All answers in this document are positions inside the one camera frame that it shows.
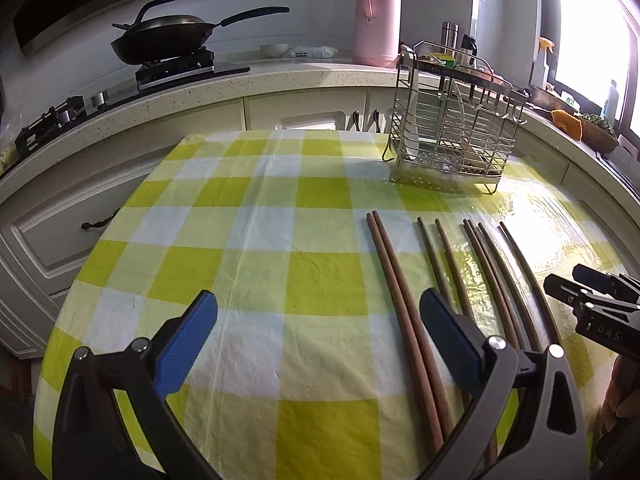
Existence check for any wicker basket with greens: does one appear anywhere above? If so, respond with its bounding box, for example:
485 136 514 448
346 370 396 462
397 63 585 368
577 114 620 155

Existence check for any white bowl on counter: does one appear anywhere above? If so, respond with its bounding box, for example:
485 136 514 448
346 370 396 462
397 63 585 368
259 44 290 58

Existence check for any orange cloth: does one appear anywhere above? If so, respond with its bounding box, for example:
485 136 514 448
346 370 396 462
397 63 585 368
550 110 582 141

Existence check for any black kettle pot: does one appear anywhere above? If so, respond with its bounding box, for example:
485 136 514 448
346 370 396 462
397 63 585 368
456 35 477 68

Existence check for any person's right hand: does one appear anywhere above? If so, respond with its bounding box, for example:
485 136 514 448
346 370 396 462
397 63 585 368
597 356 639 464

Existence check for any white wet wipes pack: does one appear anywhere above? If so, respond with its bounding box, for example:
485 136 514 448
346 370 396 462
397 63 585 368
288 46 338 60

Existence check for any black gas stove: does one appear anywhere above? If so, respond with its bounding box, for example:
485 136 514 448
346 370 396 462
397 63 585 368
10 47 250 160

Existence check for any green yellow sponge box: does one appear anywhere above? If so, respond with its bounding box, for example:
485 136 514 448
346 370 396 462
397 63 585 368
426 52 457 68

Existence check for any pink thermos jug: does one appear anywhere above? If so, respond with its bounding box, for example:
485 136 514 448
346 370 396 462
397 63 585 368
352 0 401 68

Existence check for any black wok pan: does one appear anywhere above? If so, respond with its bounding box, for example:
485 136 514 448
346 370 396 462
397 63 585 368
111 0 291 65

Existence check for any metal wire utensil rack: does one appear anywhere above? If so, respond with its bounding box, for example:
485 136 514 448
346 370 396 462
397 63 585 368
383 41 527 194

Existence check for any green checkered tablecloth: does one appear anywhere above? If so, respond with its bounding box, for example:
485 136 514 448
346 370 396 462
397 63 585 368
34 130 623 479

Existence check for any yellow spray bottle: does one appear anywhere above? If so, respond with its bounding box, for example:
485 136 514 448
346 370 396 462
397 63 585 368
529 37 555 89

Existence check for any steel thermos bottle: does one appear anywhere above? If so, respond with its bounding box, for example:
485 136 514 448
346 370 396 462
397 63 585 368
440 22 459 60

